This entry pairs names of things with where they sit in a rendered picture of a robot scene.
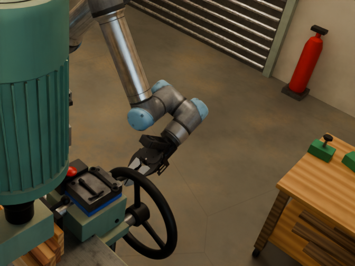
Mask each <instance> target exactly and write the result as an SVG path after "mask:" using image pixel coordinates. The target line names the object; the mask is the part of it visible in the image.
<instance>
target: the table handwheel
mask: <svg viewBox="0 0 355 266"><path fill-rule="evenodd" d="M109 172H111V173H112V177H113V178H114V179H116V178H117V177H126V178H129V179H131V180H132V181H134V204H133V205H131V206H130V207H128V208H127V209H126V210H125V217H124V221H125V222H126V223H127V224H128V225H129V227H131V226H132V225H133V226H136V227H138V226H140V225H141V224H142V226H143V227H144V228H145V229H146V230H147V232H148V233H149V234H150V235H151V236H152V238H153V239H154V240H155V242H156V243H157V244H158V246H159V247H160V248H161V249H159V250H157V249H152V248H149V247H147V246H146V245H144V244H143V243H141V242H140V241H139V240H138V239H137V238H135V237H134V236H133V235H132V234H131V232H130V231H128V233H127V234H126V235H124V236H123V237H122V238H123V239H124V240H125V241H126V242H127V243H128V244H129V245H130V246H131V247H132V248H133V249H134V250H135V251H137V252H138V253H140V254H141V255H143V256H145V257H147V258H150V259H154V260H162V259H165V258H167V257H169V256H170V255H171V254H172V253H173V252H174V250H175V248H176V245H177V241H178V230H177V226H176V222H175V218H174V215H173V213H172V211H171V208H170V206H169V204H168V203H167V201H166V199H165V198H164V196H163V195H162V193H161V192H160V191H159V189H158V188H157V187H156V186H155V185H154V184H153V183H152V182H151V181H150V180H149V179H148V178H147V177H146V176H144V175H143V174H141V173H140V172H138V171H136V170H134V169H132V168H128V167H116V168H113V169H112V170H110V171H109ZM140 186H141V187H142V188H143V189H144V190H145V191H146V192H147V193H148V195H149V196H150V197H151V198H152V200H153V201H154V202H155V204H156V206H157V207H158V209H159V210H160V212H161V214H162V217H163V220H164V223H165V226H166V232H167V242H166V244H165V243H164V242H163V241H162V240H161V238H160V237H159V236H158V235H157V234H156V232H155V231H154V230H153V228H152V227H151V225H150V224H149V222H148V221H147V220H148V219H149V218H150V211H149V208H148V207H147V205H146V204H145V203H143V202H141V198H140Z"/></svg>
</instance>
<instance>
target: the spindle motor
mask: <svg viewBox="0 0 355 266"><path fill-rule="evenodd" d="M68 169H69V0H0V205H16V204H22V203H26V202H30V201H33V200H36V199H38V198H40V197H42V196H45V195H46V194H48V193H50V192H51V191H53V190H54V189H55V188H57V187H58V186H59V185H60V184H61V182H62V181H63V180H64V178H65V176H66V174H67V172H68Z"/></svg>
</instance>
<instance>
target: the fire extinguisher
mask: <svg viewBox="0 0 355 266"><path fill-rule="evenodd" d="M310 30H312V31H314V32H316V36H313V37H310V39H309V40H308V41H307V42H306V43H305V45H304V48H303V51H302V53H301V56H300V58H299V61H298V63H297V66H296V68H295V71H294V73H293V76H292V78H291V81H290V82H289V83H288V84H287V85H285V86H284V87H283V88H282V90H281V92H282V93H284V94H285V95H287V96H289V97H291V98H293V99H295V100H297V101H301V100H302V99H303V98H304V97H306V96H307V95H308V93H309V91H310V89H308V88H306V86H307V84H308V82H309V79H310V77H311V75H312V72H313V70H314V68H315V65H316V63H317V61H318V58H319V56H320V54H321V51H322V48H323V40H322V39H321V38H320V37H321V35H326V34H327V33H328V31H329V30H326V29H324V28H322V27H320V26H317V25H313V26H311V29H310Z"/></svg>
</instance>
